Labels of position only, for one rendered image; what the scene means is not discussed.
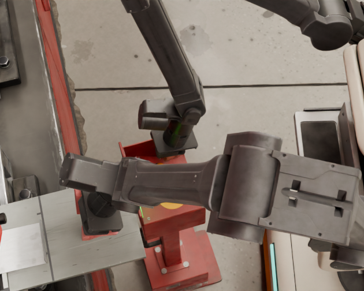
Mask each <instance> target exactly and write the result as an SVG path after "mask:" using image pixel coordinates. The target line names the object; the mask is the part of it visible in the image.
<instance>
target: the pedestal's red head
mask: <svg viewBox="0 0 364 291"><path fill-rule="evenodd" d="M118 143H119V146H120V150H121V155H122V157H125V156H126V157H137V158H140V159H144V160H147V161H150V162H152V163H163V164H178V163H187V161H186V158H185V155H183V156H180V157H177V158H173V159H171V160H168V161H165V159H164V158H157V155H156V153H155V144H154V141H153V139H150V140H146V141H142V142H139V143H135V144H131V145H127V146H125V147H122V145H121V142H118ZM123 149H124V151H123ZM124 152H125V155H124ZM141 210H142V213H141ZM141 210H140V209H139V210H138V217H139V221H140V224H141V227H142V231H143V234H144V238H145V240H146V241H148V240H151V239H154V238H157V237H161V236H165V235H167V234H171V233H175V232H178V231H181V230H185V229H188V228H191V227H194V226H198V225H202V224H204V223H205V222H206V209H205V207H202V206H193V205H187V204H183V205H182V206H181V207H179V208H176V209H168V208H165V207H163V206H162V205H161V204H160V205H158V206H154V208H145V207H141ZM142 215H143V216H142Z"/></svg>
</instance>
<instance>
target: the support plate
mask: <svg viewBox="0 0 364 291"><path fill-rule="evenodd" d="M40 201H41V205H42V211H43V217H44V224H45V228H46V234H47V240H48V245H49V251H50V257H51V264H52V268H53V274H54V281H52V277H51V270H50V263H49V257H48V254H47V255H46V256H47V263H46V264H41V265H38V266H33V267H29V268H24V269H21V270H16V271H11V272H8V280H9V288H10V291H23V290H27V289H31V288H35V287H38V286H42V285H47V284H50V283H53V282H58V281H62V280H65V279H69V278H73V277H77V276H80V275H84V274H88V273H92V272H95V271H99V270H103V269H106V268H110V267H114V266H118V265H121V264H126V263H129V262H134V261H137V260H140V259H145V258H146V253H145V250H144V246H143V241H142V237H141V234H140V229H139V225H138V220H137V217H136V214H133V213H129V212H125V211H120V213H121V218H122V222H123V226H124V227H123V228H122V229H121V230H120V231H119V232H118V233H117V234H116V235H112V236H100V237H97V238H94V239H92V240H88V241H82V237H81V227H82V221H81V216H80V214H77V212H76V202H75V192H74V189H73V188H69V189H65V190H62V191H58V192H53V193H49V194H46V195H42V196H40ZM2 212H4V213H5V214H6V217H7V223H6V224H3V225H1V226H2V231H4V230H9V229H14V228H17V227H22V226H27V225H31V224H35V223H39V219H40V220H41V221H42V217H41V214H40V215H37V213H39V212H40V206H39V199H38V196H37V197H33V198H30V199H25V200H21V201H18V202H14V203H9V204H5V205H2V206H0V213H2Z"/></svg>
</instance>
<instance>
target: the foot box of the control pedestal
mask: <svg viewBox="0 0 364 291"><path fill-rule="evenodd" d="M179 233H180V240H182V243H183V246H184V249H185V253H186V255H187V259H188V262H189V264H190V267H187V268H184V269H181V270H177V271H174V272H171V273H168V274H164V275H162V273H161V269H160V267H159V263H158V259H157V256H156V253H155V249H154V248H156V247H159V246H161V245H157V246H154V247H151V248H145V247H144V250H145V253H146V258H145V259H143V261H144V265H145V267H146V271H147V275H148V279H149V281H150V285H151V289H152V291H192V290H195V289H198V288H202V287H204V286H208V285H211V284H214V283H217V282H221V281H222V275H221V272H220V269H219V267H218V264H217V261H216V257H215V255H214V252H213V249H212V246H211V243H210V240H209V237H208V235H207V232H206V230H204V229H203V230H200V231H197V232H195V231H194V227H191V228H188V229H185V230H181V231H179ZM156 240H160V237H157V238H154V239H151V240H148V241H147V243H150V242H153V241H156Z"/></svg>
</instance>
